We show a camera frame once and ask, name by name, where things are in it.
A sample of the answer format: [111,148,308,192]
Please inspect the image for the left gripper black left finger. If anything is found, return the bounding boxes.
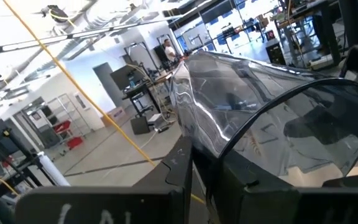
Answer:
[14,135,194,224]

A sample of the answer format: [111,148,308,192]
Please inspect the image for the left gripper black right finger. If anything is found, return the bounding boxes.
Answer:
[193,149,358,224]

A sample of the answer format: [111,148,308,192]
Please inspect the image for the dark faceted glass cup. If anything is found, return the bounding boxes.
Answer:
[168,50,358,187]

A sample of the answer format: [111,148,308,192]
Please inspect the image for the white wrapped roll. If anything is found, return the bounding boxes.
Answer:
[37,151,71,187]

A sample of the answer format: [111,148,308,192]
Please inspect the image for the red bin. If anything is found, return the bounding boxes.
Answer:
[53,120,72,134]
[66,136,84,150]

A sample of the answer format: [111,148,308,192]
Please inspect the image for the black floor box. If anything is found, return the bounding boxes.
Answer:
[130,115,151,136]

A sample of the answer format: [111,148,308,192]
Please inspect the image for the cardboard box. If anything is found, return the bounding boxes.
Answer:
[100,106,127,128]

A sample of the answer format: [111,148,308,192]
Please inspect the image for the white floor box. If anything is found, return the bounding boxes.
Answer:
[147,113,165,128]

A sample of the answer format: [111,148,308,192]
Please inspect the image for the black equipment cart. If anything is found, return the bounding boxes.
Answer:
[121,81,163,118]

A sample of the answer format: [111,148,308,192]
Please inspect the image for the grey door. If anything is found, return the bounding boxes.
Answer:
[92,62,117,108]

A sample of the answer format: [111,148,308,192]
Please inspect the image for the black monitor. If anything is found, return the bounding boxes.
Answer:
[109,63,139,91]

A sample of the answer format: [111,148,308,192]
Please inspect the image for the black computer tower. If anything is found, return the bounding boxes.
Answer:
[265,42,288,66]

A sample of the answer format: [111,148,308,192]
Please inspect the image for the person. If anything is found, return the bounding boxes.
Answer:
[162,38,178,63]

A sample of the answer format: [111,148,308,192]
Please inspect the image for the long ceiling light strip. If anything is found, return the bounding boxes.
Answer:
[0,14,180,57]

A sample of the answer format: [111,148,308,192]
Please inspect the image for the black workbench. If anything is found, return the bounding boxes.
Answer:
[277,0,358,68]

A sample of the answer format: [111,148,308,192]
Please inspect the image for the yellow hanging cable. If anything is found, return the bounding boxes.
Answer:
[2,0,205,205]

